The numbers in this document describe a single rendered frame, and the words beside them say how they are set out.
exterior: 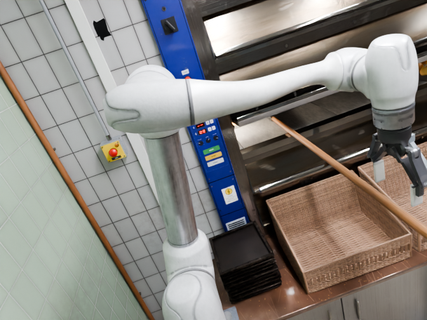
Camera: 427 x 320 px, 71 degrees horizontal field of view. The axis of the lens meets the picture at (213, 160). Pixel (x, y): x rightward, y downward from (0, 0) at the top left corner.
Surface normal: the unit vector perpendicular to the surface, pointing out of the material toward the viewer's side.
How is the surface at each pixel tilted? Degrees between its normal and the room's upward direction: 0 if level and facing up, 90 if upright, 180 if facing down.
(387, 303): 90
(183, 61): 90
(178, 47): 90
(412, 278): 90
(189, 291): 5
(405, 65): 82
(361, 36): 70
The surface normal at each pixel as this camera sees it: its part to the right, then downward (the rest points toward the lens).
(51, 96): 0.18, 0.39
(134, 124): -0.05, 0.66
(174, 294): -0.26, -0.81
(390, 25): 0.07, 0.07
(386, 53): -0.65, 0.26
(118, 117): -0.18, 0.48
